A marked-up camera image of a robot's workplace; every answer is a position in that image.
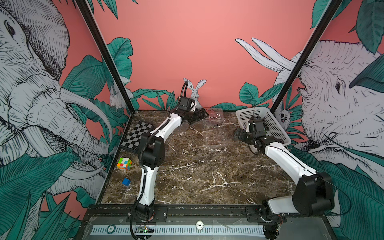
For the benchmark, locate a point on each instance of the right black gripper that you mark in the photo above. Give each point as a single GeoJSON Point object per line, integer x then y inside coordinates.
{"type": "Point", "coordinates": [243, 133]}

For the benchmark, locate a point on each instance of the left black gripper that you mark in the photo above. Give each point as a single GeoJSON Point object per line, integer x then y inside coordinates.
{"type": "Point", "coordinates": [199, 117]}

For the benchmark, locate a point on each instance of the clear plastic clamshell container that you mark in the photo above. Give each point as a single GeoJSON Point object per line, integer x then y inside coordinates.
{"type": "Point", "coordinates": [215, 116]}

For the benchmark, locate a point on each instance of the white plastic perforated basket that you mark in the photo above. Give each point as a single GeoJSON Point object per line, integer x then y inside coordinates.
{"type": "Point", "coordinates": [271, 125]}

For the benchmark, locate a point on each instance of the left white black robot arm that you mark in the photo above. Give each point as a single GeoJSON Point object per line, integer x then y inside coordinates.
{"type": "Point", "coordinates": [152, 155]}

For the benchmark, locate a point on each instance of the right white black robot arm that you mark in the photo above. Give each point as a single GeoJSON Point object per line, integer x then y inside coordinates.
{"type": "Point", "coordinates": [314, 192]}

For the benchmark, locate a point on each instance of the black white checkerboard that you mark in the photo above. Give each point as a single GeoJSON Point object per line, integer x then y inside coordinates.
{"type": "Point", "coordinates": [132, 141]}

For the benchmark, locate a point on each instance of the colourful rubik cube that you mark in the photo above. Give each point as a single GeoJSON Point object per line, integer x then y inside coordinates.
{"type": "Point", "coordinates": [124, 164]}

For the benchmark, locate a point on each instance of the small blue cube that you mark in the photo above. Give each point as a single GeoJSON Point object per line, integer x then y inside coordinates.
{"type": "Point", "coordinates": [126, 182]}

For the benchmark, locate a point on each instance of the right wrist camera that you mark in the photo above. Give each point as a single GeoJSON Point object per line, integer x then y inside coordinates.
{"type": "Point", "coordinates": [257, 126]}

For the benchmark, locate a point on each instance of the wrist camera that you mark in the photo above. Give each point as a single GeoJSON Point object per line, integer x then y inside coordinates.
{"type": "Point", "coordinates": [185, 104]}
{"type": "Point", "coordinates": [257, 126]}

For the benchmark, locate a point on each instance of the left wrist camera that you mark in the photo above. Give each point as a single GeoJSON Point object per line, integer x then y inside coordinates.
{"type": "Point", "coordinates": [185, 104]}

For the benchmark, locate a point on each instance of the black front mounting rail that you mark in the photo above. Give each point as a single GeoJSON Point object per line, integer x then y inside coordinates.
{"type": "Point", "coordinates": [160, 213]}

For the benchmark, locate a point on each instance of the white slotted cable duct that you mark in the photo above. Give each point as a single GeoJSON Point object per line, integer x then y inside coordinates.
{"type": "Point", "coordinates": [168, 230]}

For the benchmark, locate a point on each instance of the right black frame post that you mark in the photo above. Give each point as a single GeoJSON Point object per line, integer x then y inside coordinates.
{"type": "Point", "coordinates": [326, 18]}

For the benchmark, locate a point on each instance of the black frame post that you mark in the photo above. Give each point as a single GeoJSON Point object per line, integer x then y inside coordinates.
{"type": "Point", "coordinates": [326, 18]}
{"type": "Point", "coordinates": [103, 48]}

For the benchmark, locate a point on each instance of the left black frame post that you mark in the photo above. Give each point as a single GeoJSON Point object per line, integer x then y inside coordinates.
{"type": "Point", "coordinates": [103, 48]}

